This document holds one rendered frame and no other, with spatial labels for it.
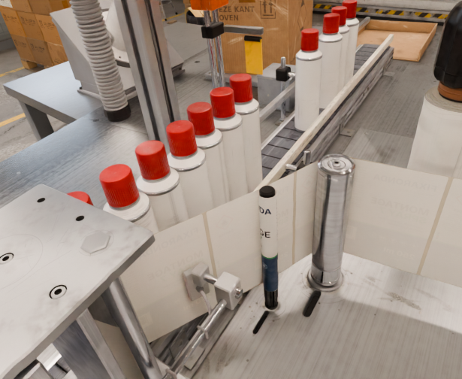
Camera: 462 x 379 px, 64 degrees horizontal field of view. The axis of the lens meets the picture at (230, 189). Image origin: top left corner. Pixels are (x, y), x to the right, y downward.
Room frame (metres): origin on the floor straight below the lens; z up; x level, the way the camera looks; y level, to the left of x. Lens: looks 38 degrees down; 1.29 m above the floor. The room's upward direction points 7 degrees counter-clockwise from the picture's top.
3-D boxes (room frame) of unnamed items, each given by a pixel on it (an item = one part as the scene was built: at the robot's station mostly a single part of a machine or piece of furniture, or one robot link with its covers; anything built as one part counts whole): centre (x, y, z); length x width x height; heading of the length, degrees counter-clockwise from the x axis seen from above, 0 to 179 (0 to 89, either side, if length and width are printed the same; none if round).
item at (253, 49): (0.59, -0.06, 1.09); 0.03 x 0.01 x 0.06; 54
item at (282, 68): (0.84, -0.17, 0.91); 0.07 x 0.03 x 0.16; 54
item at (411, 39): (1.34, -0.63, 0.85); 0.30 x 0.26 x 0.04; 144
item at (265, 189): (0.28, -0.04, 0.97); 0.02 x 0.02 x 0.19
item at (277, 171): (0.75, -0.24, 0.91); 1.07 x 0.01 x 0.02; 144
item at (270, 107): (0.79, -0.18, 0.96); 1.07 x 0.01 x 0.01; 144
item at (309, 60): (0.72, -0.18, 0.98); 0.05 x 0.05 x 0.20
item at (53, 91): (1.39, 0.16, 0.81); 0.90 x 0.90 x 0.04; 45
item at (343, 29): (0.86, -0.28, 0.98); 0.05 x 0.05 x 0.20
